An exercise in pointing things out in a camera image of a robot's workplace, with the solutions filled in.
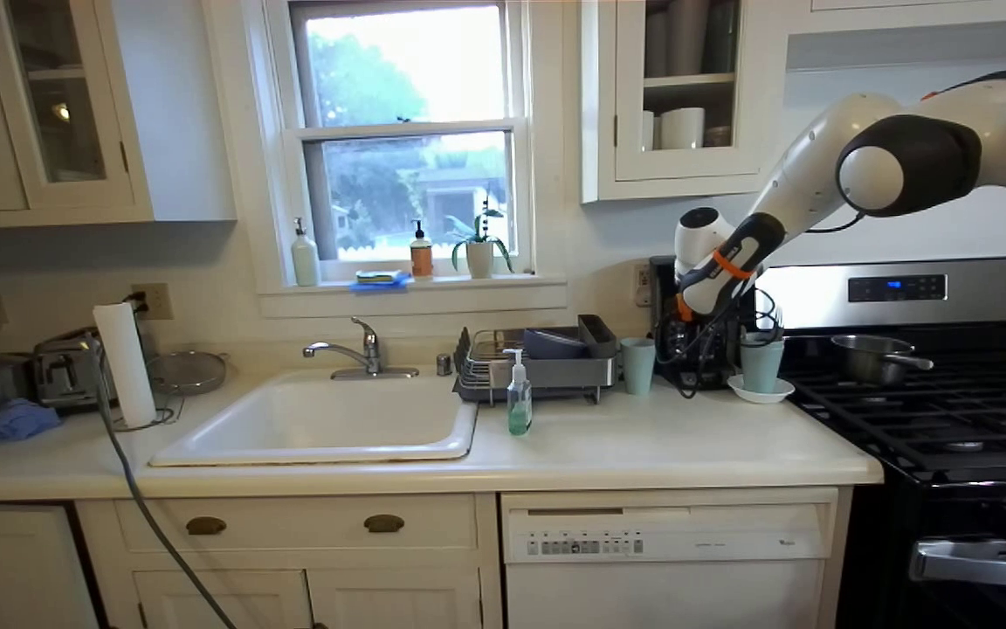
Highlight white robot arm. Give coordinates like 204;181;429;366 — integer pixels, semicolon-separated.
657;71;1006;387

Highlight paper towel roll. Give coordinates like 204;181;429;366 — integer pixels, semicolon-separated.
95;299;159;431

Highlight white kitchen sink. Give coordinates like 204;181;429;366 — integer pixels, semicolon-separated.
153;375;480;468

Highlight white mug in cabinet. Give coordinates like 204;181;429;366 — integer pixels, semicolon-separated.
657;108;707;152

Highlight white upper cabinet right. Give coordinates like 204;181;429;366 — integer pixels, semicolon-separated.
581;0;1006;203

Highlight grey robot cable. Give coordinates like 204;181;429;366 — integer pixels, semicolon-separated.
89;345;238;629

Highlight white lower cabinets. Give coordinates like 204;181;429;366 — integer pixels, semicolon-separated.
0;495;503;629

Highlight white bottle on sill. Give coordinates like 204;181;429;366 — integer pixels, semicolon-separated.
291;218;319;288

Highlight orange soap bottle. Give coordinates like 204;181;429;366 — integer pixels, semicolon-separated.
409;221;435;278

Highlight white saucer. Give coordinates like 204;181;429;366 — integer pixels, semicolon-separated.
726;375;796;404

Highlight clear soap bottle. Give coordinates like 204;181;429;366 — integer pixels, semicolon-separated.
508;348;531;437

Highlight small potted plant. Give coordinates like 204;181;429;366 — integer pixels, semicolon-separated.
452;203;513;278

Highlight teal cup on saucer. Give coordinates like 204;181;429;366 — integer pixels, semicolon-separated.
740;333;787;390

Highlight white dishwasher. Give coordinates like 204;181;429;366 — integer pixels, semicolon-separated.
500;488;837;629

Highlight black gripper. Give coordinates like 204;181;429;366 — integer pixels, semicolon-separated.
679;306;743;386

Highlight blue cloth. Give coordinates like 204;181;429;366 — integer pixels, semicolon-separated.
0;398;61;443

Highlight grey dish rack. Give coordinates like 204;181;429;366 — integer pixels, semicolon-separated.
456;315;620;404

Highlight black gas stove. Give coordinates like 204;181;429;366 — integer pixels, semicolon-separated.
754;256;1006;629

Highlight window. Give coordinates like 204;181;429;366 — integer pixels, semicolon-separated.
287;0;517;278

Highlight steel saucepan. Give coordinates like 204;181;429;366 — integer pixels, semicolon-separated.
832;333;934;386

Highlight white upper cabinet left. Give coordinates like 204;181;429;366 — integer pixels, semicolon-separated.
0;0;235;228

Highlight black coffee machine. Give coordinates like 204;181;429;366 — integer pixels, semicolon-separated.
649;256;752;395

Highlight blue sponge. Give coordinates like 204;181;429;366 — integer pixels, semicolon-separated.
352;273;411;294

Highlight silver toaster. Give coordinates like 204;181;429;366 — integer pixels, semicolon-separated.
36;327;107;412

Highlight white cabinet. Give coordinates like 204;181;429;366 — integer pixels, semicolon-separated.
0;0;235;228
581;0;1006;203

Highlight chrome faucet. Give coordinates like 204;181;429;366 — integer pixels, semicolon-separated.
303;319;416;380

